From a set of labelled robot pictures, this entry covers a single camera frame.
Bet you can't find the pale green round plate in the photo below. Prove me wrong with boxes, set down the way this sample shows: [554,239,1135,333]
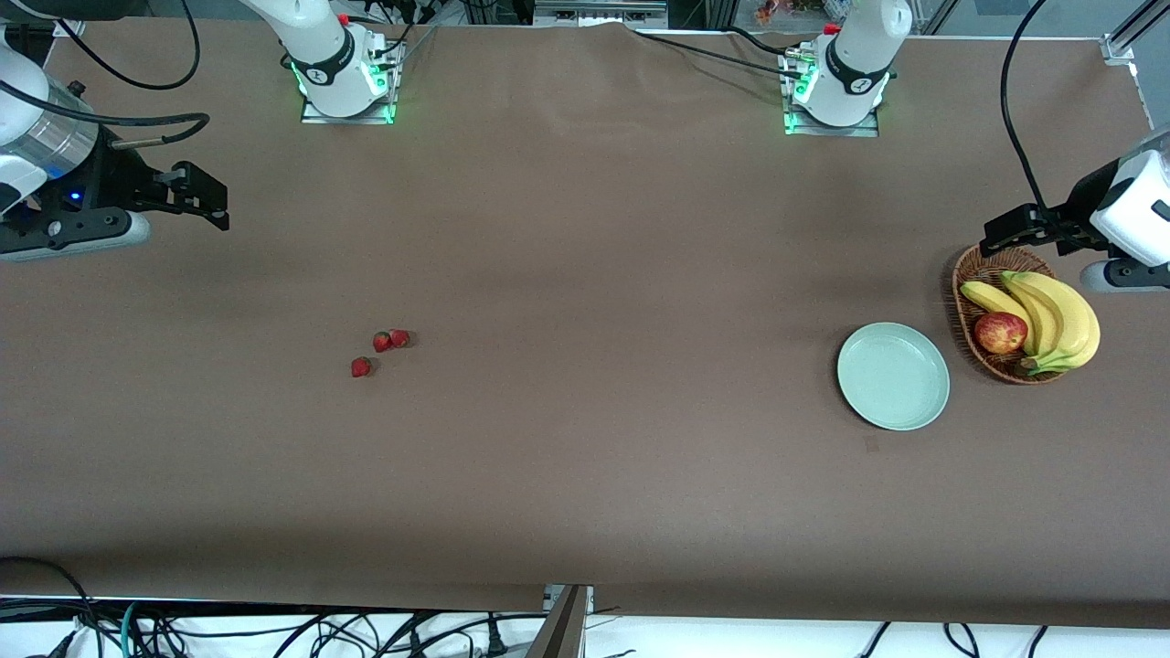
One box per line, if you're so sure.
[837,322,952,431]

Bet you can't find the brown wicker basket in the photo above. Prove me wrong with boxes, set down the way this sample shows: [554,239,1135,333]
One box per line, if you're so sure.
[952,241,1069,386]

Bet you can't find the yellow banana bunch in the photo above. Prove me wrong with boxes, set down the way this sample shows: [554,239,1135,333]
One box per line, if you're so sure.
[1005,271,1101,376]

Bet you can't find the red apple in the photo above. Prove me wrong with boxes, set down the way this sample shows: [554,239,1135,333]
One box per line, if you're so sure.
[973,312,1029,356]

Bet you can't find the orange toy objects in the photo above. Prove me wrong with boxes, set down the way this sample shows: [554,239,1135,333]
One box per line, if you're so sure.
[754,0,824,25]

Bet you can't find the silver metal box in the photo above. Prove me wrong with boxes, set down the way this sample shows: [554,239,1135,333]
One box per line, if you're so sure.
[533,0,669,28]

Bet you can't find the brown table cover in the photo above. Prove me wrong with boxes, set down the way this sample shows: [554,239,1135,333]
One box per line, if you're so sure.
[0,16,1170,631]

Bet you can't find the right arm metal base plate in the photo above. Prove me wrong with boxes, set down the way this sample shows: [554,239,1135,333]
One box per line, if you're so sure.
[300,97,398,125]

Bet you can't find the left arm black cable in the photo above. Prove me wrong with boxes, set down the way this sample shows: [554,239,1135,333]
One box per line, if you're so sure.
[999,0,1054,220]

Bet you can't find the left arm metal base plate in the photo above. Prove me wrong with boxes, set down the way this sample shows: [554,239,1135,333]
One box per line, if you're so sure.
[782,106,881,139]

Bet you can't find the short black table cable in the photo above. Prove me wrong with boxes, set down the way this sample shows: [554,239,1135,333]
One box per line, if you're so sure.
[727,26,798,58]

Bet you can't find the long black table cable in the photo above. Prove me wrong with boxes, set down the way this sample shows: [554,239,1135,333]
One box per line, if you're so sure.
[631,30,807,80]

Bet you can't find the black looped floor cable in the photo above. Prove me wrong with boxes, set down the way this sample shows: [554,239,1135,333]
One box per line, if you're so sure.
[0,556,103,658]

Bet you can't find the teal cable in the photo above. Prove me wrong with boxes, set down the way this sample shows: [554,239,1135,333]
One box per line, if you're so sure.
[119,600,149,658]

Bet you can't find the black cable bundle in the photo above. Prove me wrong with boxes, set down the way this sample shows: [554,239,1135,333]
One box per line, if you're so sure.
[137,608,549,658]

